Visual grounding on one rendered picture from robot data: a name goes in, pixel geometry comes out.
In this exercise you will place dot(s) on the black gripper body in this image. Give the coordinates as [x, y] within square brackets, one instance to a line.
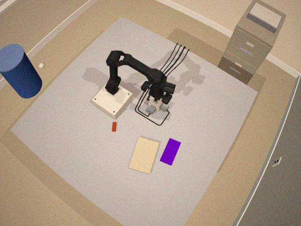
[165, 98]

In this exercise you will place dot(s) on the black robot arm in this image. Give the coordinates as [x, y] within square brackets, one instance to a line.
[155, 77]

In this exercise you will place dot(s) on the purple rectangular block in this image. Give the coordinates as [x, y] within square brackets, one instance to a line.
[170, 151]

